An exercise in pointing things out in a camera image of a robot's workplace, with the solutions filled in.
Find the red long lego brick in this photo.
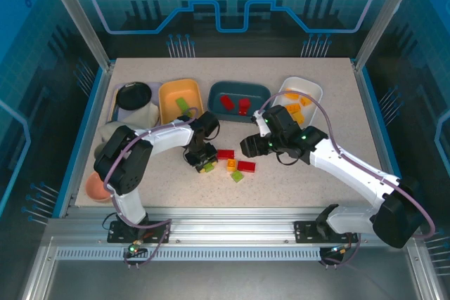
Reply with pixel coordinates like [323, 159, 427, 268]
[219, 95, 236, 111]

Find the yellow-orange plastic container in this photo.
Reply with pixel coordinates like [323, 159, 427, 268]
[158, 78, 205, 126]

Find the teal plastic container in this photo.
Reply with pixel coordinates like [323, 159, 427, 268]
[207, 81, 271, 124]

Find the white plastic container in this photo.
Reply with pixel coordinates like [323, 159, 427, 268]
[269, 75, 324, 126]

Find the beige cloth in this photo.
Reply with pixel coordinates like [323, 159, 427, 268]
[91, 103, 161, 160]

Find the black round bowl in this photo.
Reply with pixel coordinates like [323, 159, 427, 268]
[116, 81, 153, 112]

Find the lavender plastic tray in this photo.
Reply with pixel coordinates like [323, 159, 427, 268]
[109, 81, 163, 125]

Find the pink round bowl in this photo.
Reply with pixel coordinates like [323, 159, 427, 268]
[85, 171, 112, 204]

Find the aluminium front rail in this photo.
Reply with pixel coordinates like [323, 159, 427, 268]
[45, 207, 419, 250]

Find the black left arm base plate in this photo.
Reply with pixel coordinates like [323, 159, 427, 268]
[107, 220, 172, 244]

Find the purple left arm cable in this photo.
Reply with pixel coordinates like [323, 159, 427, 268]
[102, 106, 200, 268]

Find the slotted grey cable duct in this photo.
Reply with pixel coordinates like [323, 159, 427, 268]
[55, 247, 323, 261]

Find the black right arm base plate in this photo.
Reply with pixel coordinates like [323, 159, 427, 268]
[294, 220, 362, 244]

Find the aluminium frame post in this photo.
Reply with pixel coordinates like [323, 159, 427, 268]
[352, 0, 423, 72]
[39, 0, 115, 71]

